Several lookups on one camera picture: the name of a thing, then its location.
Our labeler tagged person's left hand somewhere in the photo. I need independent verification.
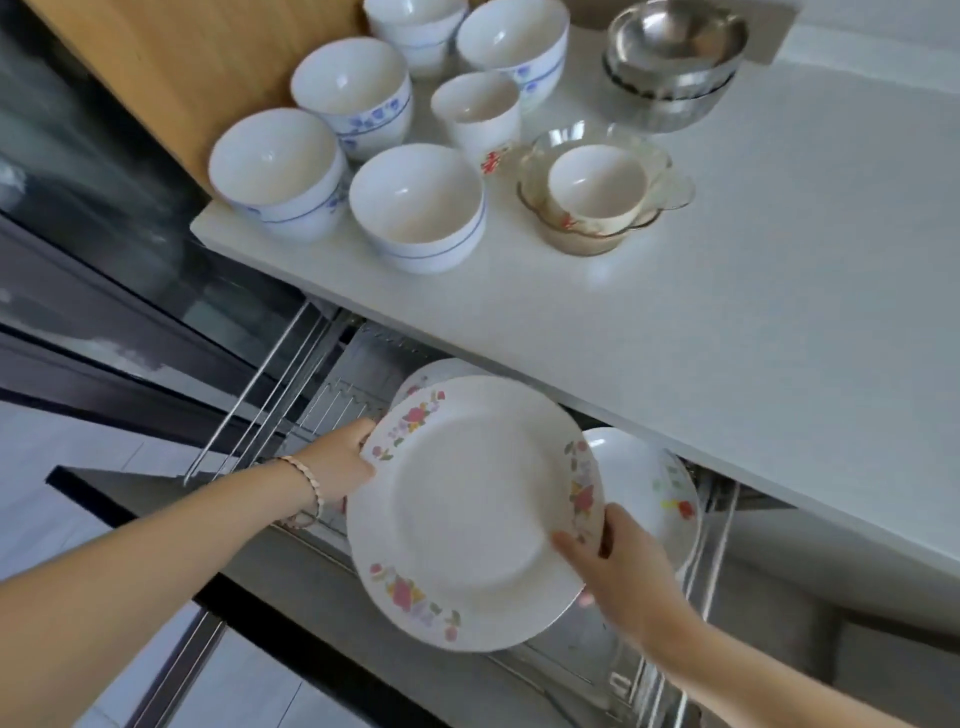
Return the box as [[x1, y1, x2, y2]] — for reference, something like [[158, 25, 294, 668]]
[[305, 417, 378, 504]]

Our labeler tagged person's right hand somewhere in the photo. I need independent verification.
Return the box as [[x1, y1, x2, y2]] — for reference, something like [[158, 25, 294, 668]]
[[551, 502, 693, 650]]

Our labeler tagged white floral rimmed plate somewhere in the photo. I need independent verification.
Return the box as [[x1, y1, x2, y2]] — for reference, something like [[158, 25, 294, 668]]
[[581, 426, 702, 577], [345, 375, 606, 652], [389, 357, 481, 412]]

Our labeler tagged person's left forearm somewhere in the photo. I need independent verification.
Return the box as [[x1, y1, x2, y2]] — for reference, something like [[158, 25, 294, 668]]
[[0, 452, 325, 728]]

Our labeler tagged person's right forearm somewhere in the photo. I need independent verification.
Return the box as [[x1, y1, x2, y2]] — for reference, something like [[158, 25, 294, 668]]
[[642, 609, 925, 728]]

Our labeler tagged metal dish rack drawer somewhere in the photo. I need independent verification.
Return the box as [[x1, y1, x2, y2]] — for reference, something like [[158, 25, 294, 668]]
[[182, 297, 744, 728]]

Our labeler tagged white bowl with blue line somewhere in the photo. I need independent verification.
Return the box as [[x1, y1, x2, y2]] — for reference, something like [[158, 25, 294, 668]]
[[348, 143, 489, 275], [207, 107, 351, 243]]

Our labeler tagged black glass appliance door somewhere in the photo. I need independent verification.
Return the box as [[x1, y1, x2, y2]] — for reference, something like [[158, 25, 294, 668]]
[[0, 0, 335, 451]]

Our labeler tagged white cup with red print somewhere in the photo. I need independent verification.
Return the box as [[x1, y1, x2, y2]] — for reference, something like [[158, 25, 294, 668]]
[[429, 71, 523, 177]]

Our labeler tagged white bowl with blue flowers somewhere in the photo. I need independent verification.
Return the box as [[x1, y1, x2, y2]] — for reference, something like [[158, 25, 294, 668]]
[[455, 0, 571, 114], [290, 36, 414, 163]]

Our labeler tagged small white cup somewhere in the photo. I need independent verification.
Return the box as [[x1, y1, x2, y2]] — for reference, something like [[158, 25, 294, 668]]
[[546, 144, 649, 234]]

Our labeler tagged clear glass flower-shaped bowl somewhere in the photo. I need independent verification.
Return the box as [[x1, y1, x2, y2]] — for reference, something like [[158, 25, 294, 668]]
[[516, 126, 696, 258]]

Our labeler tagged wooden cabinet panel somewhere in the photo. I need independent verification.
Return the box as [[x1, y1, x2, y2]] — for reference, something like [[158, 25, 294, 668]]
[[24, 0, 376, 200]]

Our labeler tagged stack of white bowls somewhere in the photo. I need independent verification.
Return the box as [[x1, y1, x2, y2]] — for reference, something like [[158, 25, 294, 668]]
[[363, 0, 471, 80]]

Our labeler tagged stainless steel bowl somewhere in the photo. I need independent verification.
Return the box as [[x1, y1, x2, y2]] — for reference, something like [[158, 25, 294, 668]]
[[606, 0, 750, 100], [602, 56, 740, 135]]

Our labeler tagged beaded bracelet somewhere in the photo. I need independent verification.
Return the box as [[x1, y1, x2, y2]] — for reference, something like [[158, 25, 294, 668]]
[[274, 454, 325, 531]]

